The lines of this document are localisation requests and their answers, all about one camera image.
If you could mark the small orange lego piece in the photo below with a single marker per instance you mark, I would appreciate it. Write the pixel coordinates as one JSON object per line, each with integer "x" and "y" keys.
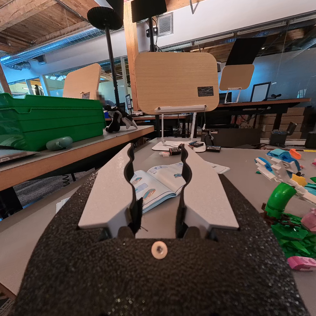
{"x": 295, "y": 153}

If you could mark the white paper sheets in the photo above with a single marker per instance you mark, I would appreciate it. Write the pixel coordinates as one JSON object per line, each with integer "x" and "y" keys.
{"x": 61, "y": 205}

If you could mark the stack of green bins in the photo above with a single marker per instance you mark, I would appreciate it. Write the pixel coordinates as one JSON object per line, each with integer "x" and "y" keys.
{"x": 49, "y": 123}

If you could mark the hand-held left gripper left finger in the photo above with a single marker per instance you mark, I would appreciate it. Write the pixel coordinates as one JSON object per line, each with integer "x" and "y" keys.
{"x": 103, "y": 197}

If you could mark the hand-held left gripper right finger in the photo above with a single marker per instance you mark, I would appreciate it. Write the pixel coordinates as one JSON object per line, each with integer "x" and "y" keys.
{"x": 209, "y": 197}

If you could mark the black square panel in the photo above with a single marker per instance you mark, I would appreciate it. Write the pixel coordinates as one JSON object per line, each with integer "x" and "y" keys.
{"x": 244, "y": 49}

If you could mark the black framed sign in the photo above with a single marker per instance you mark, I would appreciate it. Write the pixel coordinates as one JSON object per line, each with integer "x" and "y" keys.
{"x": 128, "y": 101}

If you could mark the cardboard box stack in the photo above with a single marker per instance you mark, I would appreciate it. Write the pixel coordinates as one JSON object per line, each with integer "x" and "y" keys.
{"x": 296, "y": 111}

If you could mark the wooden edged side desk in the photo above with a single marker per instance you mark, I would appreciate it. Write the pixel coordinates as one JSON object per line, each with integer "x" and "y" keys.
{"x": 74, "y": 158}

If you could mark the black equipment case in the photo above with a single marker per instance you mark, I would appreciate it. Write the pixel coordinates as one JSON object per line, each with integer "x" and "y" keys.
{"x": 234, "y": 138}

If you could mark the black panel light on pole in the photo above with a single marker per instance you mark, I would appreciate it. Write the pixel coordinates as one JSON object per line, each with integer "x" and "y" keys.
{"x": 148, "y": 9}

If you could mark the yellow tape strip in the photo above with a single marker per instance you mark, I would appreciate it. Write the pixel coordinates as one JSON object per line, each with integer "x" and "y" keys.
{"x": 308, "y": 150}

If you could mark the round black lamp on pole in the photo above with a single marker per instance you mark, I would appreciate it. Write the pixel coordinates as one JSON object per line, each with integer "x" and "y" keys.
{"x": 103, "y": 16}

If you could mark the black battery blue edge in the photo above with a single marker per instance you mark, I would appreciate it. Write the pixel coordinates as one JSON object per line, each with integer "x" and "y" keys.
{"x": 196, "y": 144}
{"x": 213, "y": 148}

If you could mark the pale green pouch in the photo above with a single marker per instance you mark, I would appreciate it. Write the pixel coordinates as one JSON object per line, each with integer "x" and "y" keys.
{"x": 59, "y": 143}

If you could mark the long wooden desk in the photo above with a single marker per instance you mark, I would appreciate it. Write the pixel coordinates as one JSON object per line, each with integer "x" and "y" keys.
{"x": 271, "y": 101}

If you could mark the clear memory card case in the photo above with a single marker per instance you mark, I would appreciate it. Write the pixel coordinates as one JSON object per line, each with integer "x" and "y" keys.
{"x": 164, "y": 153}

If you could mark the black charger open lid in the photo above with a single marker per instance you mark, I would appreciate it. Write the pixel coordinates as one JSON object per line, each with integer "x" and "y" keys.
{"x": 277, "y": 139}

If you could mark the lego instruction booklet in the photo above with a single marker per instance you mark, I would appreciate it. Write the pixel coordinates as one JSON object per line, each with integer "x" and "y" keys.
{"x": 160, "y": 182}

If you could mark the grey tray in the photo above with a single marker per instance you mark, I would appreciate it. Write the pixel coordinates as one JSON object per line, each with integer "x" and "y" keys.
{"x": 14, "y": 154}

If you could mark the black box device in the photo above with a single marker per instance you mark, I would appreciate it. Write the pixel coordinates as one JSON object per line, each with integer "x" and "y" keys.
{"x": 311, "y": 140}

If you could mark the idle black grey gripper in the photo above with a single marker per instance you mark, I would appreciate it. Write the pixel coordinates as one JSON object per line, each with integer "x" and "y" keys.
{"x": 114, "y": 123}

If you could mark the black battery red edge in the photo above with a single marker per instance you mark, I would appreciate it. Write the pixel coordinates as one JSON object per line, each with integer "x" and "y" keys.
{"x": 175, "y": 151}
{"x": 179, "y": 146}

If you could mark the lego bird flower model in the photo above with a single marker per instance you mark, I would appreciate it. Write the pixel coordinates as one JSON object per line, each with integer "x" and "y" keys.
{"x": 279, "y": 197}

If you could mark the wooden pillar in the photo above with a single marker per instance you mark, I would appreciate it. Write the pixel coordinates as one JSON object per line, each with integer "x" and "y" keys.
{"x": 130, "y": 49}

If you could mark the white air vent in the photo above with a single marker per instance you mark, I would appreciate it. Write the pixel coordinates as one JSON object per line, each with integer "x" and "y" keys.
{"x": 165, "y": 24}

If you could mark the silver ventilation duct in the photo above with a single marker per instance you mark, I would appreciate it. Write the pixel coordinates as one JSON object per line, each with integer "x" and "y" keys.
{"x": 61, "y": 42}

